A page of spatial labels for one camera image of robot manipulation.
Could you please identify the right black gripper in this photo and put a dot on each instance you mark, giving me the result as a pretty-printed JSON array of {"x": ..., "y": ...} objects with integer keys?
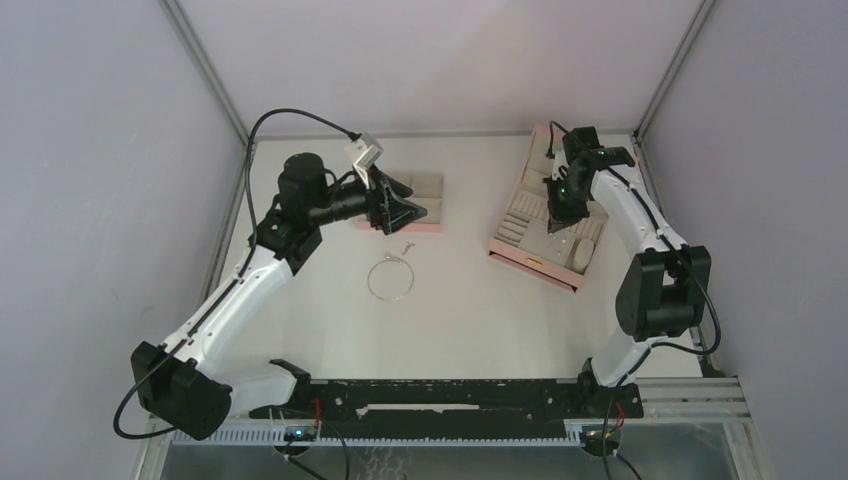
[{"x": 560, "y": 217}]

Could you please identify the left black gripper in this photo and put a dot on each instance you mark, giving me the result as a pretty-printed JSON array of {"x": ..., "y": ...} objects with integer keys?
[{"x": 398, "y": 213}]

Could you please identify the pink compartment tray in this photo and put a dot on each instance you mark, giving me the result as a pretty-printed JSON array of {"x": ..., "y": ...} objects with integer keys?
[{"x": 415, "y": 202}]

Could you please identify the pink jewelry box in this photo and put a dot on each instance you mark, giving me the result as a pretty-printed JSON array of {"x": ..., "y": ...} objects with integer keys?
[{"x": 538, "y": 233}]

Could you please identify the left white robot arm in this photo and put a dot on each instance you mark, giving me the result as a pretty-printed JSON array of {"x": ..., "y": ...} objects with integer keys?
[{"x": 181, "y": 380}]

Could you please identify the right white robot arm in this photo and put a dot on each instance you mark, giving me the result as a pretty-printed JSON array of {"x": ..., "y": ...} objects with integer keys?
[{"x": 663, "y": 293}]

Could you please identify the small silver earring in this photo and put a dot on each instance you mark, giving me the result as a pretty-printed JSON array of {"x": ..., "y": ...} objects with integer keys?
[{"x": 407, "y": 248}]

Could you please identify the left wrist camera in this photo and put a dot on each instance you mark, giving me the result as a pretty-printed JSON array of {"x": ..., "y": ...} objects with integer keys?
[{"x": 363, "y": 153}]

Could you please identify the black mounting rail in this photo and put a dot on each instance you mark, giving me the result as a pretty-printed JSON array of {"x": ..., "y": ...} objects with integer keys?
[{"x": 422, "y": 402}]

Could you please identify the white slotted cable duct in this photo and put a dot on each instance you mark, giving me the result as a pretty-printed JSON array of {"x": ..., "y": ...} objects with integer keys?
[{"x": 468, "y": 434}]

